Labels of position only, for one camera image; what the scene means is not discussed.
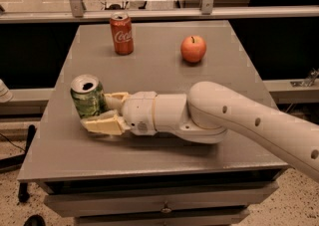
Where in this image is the metal drawer knob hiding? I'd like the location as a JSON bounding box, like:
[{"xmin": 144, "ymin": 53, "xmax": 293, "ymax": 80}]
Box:
[{"xmin": 160, "ymin": 205, "xmax": 172, "ymax": 214}]

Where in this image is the red apple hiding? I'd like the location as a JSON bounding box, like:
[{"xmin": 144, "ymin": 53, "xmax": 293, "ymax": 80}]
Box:
[{"xmin": 180, "ymin": 36, "xmax": 206, "ymax": 64}]

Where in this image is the green soda can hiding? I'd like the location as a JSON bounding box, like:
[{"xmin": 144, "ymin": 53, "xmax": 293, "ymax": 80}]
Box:
[{"xmin": 70, "ymin": 74, "xmax": 108, "ymax": 118}]

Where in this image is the red Coca-Cola can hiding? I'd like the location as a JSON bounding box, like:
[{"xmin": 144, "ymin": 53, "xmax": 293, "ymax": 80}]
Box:
[{"xmin": 110, "ymin": 12, "xmax": 134, "ymax": 55}]

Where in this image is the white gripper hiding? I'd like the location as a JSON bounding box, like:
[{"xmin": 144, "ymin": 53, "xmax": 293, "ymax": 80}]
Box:
[{"xmin": 81, "ymin": 92, "xmax": 188, "ymax": 135}]

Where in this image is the grey cabinet drawer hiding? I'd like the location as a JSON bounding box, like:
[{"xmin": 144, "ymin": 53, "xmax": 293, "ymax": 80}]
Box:
[{"xmin": 44, "ymin": 181, "xmax": 278, "ymax": 217}]

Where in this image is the white object at left edge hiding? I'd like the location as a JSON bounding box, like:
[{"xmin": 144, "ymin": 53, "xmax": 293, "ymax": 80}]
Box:
[{"xmin": 0, "ymin": 79, "xmax": 13, "ymax": 103}]

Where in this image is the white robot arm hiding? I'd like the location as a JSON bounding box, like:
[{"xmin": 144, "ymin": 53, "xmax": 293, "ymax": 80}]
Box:
[{"xmin": 81, "ymin": 82, "xmax": 319, "ymax": 181}]

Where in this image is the black chair base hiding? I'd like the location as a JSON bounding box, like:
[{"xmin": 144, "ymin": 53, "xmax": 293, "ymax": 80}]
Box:
[{"xmin": 0, "ymin": 124, "xmax": 36, "ymax": 203}]

